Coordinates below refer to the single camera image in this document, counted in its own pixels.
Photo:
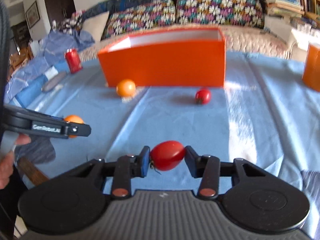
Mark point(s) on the orange tomato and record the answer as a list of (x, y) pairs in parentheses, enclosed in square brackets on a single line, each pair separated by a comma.
[(126, 88), (75, 119)]

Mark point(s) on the floral cushion right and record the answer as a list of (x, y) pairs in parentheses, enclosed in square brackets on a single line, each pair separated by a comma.
[(247, 13)]

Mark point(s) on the sofa with quilted cover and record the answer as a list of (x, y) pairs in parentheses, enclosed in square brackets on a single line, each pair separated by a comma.
[(245, 39)]

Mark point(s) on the framed wall picture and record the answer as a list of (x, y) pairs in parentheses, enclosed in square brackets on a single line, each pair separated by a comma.
[(32, 15)]

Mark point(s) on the blue crumpled cloth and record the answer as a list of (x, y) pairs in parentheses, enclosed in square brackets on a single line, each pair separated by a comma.
[(52, 51)]

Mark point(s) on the stack of books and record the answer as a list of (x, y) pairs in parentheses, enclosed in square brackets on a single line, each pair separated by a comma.
[(284, 8)]

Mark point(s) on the floral cushion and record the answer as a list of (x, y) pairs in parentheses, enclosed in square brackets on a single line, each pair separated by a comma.
[(247, 13), (158, 13)]

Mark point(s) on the grey flat oblong object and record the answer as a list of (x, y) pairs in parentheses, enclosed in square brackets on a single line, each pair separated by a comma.
[(54, 81)]

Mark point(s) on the red soda can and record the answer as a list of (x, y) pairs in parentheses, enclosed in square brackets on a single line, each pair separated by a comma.
[(73, 60)]

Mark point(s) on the person's left hand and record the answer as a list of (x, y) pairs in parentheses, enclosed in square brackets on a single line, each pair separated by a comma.
[(8, 161)]

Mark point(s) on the large orange cardboard box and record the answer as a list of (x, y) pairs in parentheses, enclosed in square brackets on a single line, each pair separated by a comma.
[(189, 57)]

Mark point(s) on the red plum tomato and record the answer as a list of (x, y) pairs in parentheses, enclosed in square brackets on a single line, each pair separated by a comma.
[(167, 155)]

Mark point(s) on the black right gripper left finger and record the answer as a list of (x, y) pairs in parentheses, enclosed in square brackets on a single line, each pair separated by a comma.
[(87, 181)]

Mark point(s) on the orange container at right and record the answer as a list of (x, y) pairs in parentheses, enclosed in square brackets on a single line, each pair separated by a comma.
[(311, 74)]

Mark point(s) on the white pillow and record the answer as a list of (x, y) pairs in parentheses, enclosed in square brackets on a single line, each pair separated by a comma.
[(95, 26)]

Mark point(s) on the small red round tomato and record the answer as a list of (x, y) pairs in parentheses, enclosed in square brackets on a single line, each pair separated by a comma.
[(203, 96)]

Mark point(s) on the light blue tablecloth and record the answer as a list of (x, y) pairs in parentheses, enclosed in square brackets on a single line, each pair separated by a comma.
[(264, 114)]

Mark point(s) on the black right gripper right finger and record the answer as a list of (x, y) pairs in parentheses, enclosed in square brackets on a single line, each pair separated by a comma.
[(249, 182)]

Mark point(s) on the floral cushion left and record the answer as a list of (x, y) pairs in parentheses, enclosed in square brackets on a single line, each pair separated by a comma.
[(158, 13)]

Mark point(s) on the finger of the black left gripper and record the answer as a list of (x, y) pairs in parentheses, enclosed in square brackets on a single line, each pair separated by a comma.
[(22, 120)]

